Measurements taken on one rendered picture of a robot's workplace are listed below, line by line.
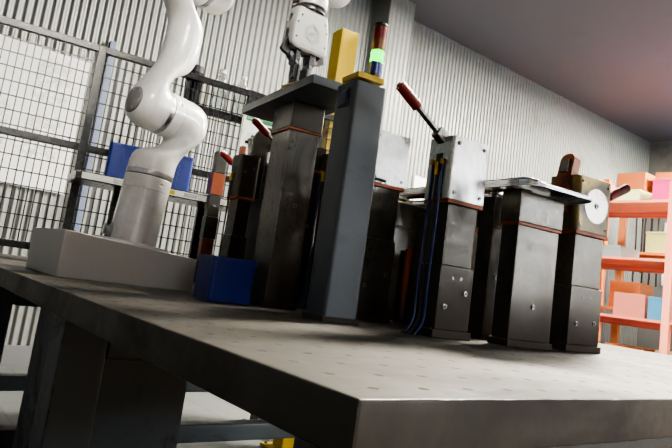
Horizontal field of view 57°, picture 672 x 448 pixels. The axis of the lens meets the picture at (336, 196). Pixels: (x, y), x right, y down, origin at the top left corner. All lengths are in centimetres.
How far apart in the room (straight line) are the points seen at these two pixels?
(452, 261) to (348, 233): 19
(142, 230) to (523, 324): 94
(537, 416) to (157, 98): 130
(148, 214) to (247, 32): 360
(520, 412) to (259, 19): 481
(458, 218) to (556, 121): 689
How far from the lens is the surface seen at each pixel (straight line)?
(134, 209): 161
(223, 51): 495
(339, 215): 109
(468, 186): 114
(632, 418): 67
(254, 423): 240
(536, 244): 122
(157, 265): 151
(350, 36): 310
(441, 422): 45
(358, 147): 112
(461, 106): 661
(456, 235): 112
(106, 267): 147
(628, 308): 690
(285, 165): 132
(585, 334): 138
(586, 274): 138
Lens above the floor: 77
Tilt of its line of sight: 8 degrees up
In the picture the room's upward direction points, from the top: 8 degrees clockwise
